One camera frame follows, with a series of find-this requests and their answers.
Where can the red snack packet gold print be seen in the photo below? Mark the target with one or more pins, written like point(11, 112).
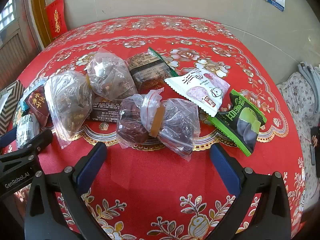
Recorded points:
point(37, 105)

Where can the clear bag of nuts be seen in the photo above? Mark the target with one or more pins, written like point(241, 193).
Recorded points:
point(70, 100)

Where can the striped cardboard box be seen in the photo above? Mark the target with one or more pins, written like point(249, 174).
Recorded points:
point(10, 102)

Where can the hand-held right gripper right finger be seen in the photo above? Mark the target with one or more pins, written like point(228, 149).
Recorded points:
point(225, 170)

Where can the red floral tablecloth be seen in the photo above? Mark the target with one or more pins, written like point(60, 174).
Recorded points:
point(155, 200)

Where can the small white blue snack packet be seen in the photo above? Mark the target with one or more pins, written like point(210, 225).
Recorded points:
point(26, 130)

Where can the golden door frame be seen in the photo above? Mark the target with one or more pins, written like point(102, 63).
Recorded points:
point(41, 12)

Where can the grey cloth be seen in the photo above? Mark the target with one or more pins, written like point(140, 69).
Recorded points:
point(308, 77)

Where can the metal door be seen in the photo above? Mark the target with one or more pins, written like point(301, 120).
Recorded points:
point(12, 42)

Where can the dark brown snack bar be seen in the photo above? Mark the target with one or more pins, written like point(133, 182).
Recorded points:
point(105, 111)

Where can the clear bag of red dates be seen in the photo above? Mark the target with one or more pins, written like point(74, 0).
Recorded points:
point(172, 122)

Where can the brown pastry packet green edges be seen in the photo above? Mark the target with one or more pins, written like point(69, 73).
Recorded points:
point(147, 67)

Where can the large red wall hanging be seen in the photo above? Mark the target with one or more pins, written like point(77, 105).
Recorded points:
point(56, 17)

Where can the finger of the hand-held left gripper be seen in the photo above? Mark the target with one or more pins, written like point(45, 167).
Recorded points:
point(40, 141)
point(8, 141)

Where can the floral sofa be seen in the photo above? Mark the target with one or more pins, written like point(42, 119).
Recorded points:
point(300, 120)

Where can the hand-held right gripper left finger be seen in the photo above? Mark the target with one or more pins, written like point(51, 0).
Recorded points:
point(91, 166)

